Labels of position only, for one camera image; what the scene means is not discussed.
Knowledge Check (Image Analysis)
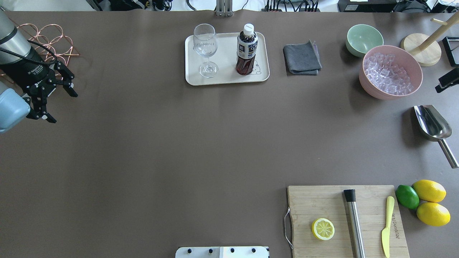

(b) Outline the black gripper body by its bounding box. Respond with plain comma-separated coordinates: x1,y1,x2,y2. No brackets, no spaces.
1,54,75,119

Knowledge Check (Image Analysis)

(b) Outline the copper wire bottle basket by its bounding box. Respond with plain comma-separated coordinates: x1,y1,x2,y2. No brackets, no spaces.
1,23,79,85

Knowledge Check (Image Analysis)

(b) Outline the tea bottle white cap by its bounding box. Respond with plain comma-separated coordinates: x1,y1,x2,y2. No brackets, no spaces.
235,23,259,75

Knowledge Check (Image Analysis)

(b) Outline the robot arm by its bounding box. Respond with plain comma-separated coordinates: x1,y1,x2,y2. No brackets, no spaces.
0,10,78,133

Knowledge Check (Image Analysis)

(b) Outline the clear wine glass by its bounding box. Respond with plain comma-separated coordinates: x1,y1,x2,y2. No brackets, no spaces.
193,23,218,78

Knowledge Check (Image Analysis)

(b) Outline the cream rabbit tray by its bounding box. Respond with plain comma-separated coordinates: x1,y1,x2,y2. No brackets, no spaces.
185,32,270,86

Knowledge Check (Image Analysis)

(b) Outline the grey folded cloth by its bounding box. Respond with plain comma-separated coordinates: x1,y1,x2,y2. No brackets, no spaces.
283,40,322,76

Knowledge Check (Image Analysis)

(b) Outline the wooden cutting board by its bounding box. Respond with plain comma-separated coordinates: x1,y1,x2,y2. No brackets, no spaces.
287,185,395,258

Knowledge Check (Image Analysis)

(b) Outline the half lemon slice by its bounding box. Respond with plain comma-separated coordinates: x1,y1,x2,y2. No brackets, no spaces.
311,218,335,240

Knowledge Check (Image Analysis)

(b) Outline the green bowl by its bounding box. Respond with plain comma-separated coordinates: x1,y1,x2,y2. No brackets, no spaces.
345,24,384,57

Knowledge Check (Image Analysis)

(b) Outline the steel cylinder muddler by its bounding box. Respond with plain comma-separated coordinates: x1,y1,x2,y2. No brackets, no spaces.
343,189,366,258

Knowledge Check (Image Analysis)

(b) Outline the pink bowl with ice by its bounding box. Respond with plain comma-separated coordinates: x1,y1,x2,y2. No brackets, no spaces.
359,45,423,100

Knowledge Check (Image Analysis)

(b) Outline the yellow plastic knife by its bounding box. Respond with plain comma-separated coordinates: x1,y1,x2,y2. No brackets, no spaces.
381,196,395,258

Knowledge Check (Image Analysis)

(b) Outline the green lime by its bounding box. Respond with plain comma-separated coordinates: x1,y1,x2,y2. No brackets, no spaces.
395,185,420,210

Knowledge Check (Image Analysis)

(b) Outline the wooden glass stand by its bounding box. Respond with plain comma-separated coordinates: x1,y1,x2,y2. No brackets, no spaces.
400,12,459,67

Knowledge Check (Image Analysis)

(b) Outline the steel ice scoop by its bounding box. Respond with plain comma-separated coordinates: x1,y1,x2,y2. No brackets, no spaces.
413,105,458,169

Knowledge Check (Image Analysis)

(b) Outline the yellow lemon upper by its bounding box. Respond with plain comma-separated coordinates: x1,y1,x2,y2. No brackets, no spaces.
412,180,446,203

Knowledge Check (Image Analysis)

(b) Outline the yellow lemon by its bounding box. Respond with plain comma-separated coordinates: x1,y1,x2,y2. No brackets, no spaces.
416,202,451,227
412,180,446,203

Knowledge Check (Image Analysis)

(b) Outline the metal glass rack tray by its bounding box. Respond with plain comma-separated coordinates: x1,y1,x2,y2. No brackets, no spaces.
442,37,459,67

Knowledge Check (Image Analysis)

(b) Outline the yellow lemon lower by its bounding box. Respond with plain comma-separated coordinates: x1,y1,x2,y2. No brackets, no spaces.
416,202,451,227

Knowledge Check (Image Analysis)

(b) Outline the aluminium frame post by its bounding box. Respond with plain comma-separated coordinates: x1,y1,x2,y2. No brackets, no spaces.
215,0,233,17

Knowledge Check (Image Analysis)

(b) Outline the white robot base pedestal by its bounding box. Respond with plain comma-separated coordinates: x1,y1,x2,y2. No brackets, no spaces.
175,245,270,258

